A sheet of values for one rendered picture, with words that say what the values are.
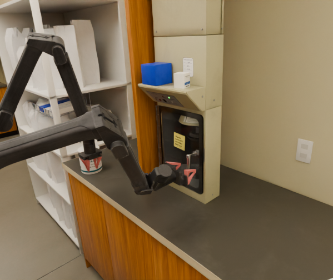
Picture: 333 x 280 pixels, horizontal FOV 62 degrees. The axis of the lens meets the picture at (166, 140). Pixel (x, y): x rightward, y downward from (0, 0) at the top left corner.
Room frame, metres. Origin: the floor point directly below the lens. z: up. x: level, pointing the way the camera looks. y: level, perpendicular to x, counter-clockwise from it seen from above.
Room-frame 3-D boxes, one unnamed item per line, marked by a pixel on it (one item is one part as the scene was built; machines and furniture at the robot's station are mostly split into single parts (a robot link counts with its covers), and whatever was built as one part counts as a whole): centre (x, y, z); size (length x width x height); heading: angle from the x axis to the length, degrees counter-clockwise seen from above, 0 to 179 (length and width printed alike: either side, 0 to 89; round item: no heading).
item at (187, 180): (1.07, -0.08, 1.15); 0.09 x 0.07 x 0.07; 130
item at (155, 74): (1.29, 0.03, 1.56); 0.10 x 0.10 x 0.09; 41
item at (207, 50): (1.35, -0.16, 1.33); 0.32 x 0.25 x 0.77; 41
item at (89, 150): (1.28, 0.38, 1.21); 0.10 x 0.07 x 0.07; 132
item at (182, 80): (1.17, -0.08, 1.54); 0.05 x 0.05 x 0.06; 57
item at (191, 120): (1.26, -0.06, 1.19); 0.30 x 0.01 x 0.40; 41
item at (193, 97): (1.23, -0.03, 1.46); 0.32 x 0.11 x 0.10; 41
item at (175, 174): (1.05, 0.00, 1.15); 0.10 x 0.07 x 0.07; 40
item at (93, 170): (1.58, 0.48, 1.02); 0.13 x 0.13 x 0.15
